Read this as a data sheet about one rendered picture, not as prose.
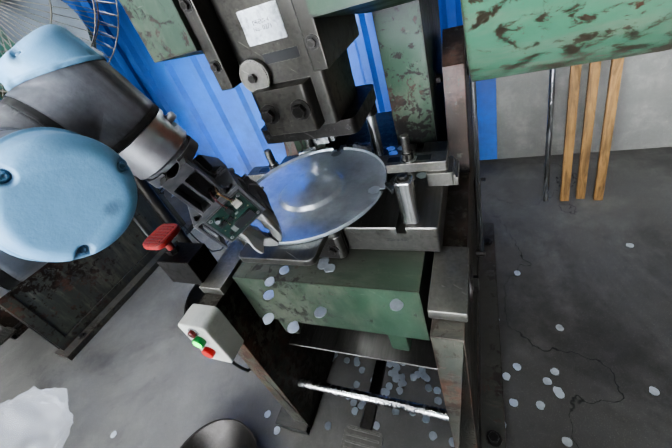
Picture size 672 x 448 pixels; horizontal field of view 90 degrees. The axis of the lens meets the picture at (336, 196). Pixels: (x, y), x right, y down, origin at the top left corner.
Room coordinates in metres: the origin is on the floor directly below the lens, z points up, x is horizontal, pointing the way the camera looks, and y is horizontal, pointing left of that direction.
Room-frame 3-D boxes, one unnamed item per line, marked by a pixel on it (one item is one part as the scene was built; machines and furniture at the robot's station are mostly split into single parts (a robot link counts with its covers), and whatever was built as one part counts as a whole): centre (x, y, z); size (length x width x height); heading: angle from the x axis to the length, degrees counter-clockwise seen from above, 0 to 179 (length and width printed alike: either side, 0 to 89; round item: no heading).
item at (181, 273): (0.61, 0.36, 0.62); 0.10 x 0.06 x 0.20; 60
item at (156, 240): (0.62, 0.38, 0.72); 0.07 x 0.06 x 0.08; 150
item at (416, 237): (0.65, -0.02, 0.68); 0.45 x 0.30 x 0.06; 60
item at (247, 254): (0.50, 0.06, 0.72); 0.25 x 0.14 x 0.14; 150
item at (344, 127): (0.66, -0.03, 0.86); 0.20 x 0.16 x 0.05; 60
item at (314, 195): (0.54, 0.04, 0.78); 0.29 x 0.29 x 0.01
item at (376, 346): (0.66, -0.03, 0.31); 0.43 x 0.42 x 0.01; 60
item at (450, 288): (0.64, -0.33, 0.45); 0.92 x 0.12 x 0.90; 150
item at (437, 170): (0.57, -0.17, 0.76); 0.17 x 0.06 x 0.10; 60
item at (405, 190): (0.46, -0.11, 0.75); 0.03 x 0.03 x 0.10; 60
